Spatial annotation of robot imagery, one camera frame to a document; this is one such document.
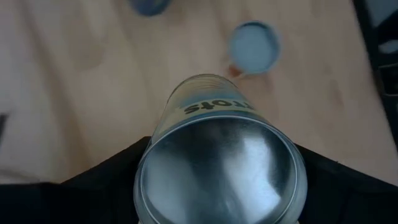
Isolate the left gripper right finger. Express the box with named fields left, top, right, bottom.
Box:
left=294, top=144, right=398, bottom=224

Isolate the diced tomatoes label tin can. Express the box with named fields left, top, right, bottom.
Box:
left=228, top=19, right=283, bottom=79

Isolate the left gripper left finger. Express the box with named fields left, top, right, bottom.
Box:
left=0, top=136, right=152, bottom=224

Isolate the peas label tin can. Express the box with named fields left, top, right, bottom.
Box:
left=129, top=0, right=174, bottom=17

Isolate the carrots label tin can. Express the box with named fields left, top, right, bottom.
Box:
left=132, top=73, right=309, bottom=224

